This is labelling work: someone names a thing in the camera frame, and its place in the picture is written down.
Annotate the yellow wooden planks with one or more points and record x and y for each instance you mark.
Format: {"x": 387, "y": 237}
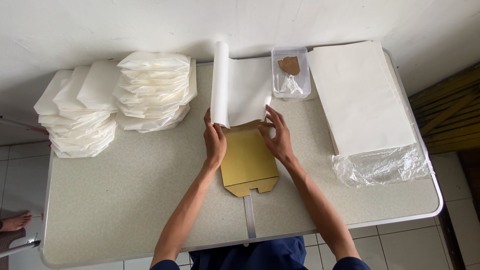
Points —
{"x": 446, "y": 112}

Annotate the pile of folded white bags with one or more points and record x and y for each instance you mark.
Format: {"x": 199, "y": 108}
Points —
{"x": 78, "y": 112}
{"x": 153, "y": 90}

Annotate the dark brown stool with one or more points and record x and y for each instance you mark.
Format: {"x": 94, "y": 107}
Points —
{"x": 9, "y": 245}

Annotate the silver metal rod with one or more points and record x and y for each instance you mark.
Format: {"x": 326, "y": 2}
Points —
{"x": 22, "y": 247}

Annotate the person's left hand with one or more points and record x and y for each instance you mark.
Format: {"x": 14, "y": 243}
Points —
{"x": 214, "y": 144}

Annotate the stack of flat white paper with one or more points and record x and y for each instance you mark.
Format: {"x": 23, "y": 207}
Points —
{"x": 360, "y": 97}

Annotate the clear plastic wrap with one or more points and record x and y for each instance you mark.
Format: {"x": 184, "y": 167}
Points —
{"x": 382, "y": 167}

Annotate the brown cardboard piece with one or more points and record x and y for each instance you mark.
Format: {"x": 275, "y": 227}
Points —
{"x": 289, "y": 65}

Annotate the clear container lid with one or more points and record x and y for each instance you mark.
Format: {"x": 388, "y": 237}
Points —
{"x": 314, "y": 96}

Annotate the white paper sheet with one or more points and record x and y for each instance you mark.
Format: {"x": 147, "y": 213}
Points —
{"x": 243, "y": 86}

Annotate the gold cardboard template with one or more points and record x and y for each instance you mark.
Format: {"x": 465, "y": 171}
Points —
{"x": 247, "y": 161}

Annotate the person's right hand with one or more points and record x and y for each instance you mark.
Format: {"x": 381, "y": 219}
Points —
{"x": 280, "y": 140}

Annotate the person's dark blue clothing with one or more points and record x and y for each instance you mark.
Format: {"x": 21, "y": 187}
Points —
{"x": 255, "y": 255}

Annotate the clear plastic container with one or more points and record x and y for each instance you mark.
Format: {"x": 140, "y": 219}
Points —
{"x": 305, "y": 67}

